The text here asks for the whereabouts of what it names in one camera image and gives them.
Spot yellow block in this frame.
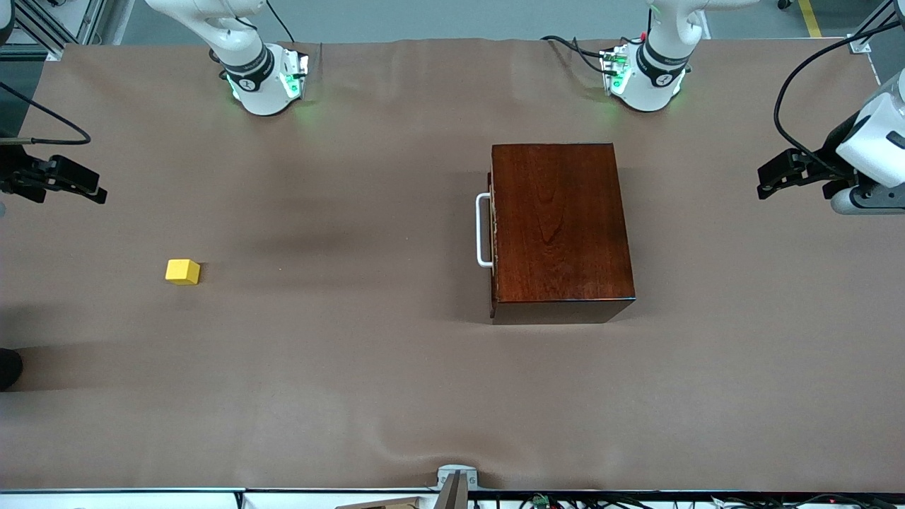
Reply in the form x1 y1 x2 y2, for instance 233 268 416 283
165 259 202 286

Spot aluminium corner profile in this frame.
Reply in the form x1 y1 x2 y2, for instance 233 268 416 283
847 0 905 54

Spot dark brown wooden cabinet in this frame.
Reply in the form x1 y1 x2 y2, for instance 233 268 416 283
490 143 636 325

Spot brown table cover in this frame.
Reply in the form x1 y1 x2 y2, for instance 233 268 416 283
0 37 905 493

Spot light wooden board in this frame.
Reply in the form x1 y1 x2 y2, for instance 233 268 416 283
334 496 423 509

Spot aluminium frame structure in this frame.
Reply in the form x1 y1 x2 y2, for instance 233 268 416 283
14 0 107 63

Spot black right arm base cable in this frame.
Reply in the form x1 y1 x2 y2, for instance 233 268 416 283
265 0 293 43

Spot black left arm base cables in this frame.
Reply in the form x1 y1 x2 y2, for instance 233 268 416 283
541 34 609 75

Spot grey metal clamp bracket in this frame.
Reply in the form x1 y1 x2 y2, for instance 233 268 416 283
435 464 480 509

